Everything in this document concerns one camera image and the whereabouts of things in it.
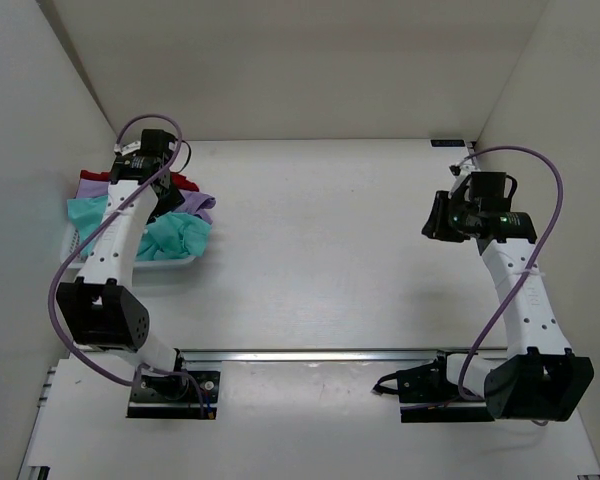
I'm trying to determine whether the teal t shirt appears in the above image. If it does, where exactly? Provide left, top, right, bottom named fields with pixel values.
left=67, top=196, right=212, bottom=262

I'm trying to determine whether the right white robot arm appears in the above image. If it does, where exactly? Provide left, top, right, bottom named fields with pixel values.
left=422, top=167, right=594, bottom=423

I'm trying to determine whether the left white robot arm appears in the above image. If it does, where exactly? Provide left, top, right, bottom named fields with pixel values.
left=49, top=129, right=189, bottom=398

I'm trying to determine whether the lavender t shirt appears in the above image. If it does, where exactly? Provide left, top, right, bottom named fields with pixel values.
left=75, top=179, right=216, bottom=224

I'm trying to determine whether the red t shirt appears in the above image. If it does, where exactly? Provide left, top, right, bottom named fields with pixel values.
left=80, top=170, right=199, bottom=192

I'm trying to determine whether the right black corner label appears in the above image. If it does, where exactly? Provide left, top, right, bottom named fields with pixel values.
left=430, top=139, right=465, bottom=148

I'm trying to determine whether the white plastic basket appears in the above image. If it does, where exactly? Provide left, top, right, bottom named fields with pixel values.
left=59, top=222, right=201, bottom=274

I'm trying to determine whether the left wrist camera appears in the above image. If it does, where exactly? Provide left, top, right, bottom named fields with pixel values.
left=114, top=140, right=141, bottom=156

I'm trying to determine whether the aluminium rail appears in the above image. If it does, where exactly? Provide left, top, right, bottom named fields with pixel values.
left=179, top=348, right=511, bottom=365

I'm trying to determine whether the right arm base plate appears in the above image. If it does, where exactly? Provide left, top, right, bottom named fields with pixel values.
left=372, top=364, right=494, bottom=424

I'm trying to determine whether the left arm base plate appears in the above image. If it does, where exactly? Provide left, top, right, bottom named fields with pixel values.
left=126, top=367, right=221, bottom=421

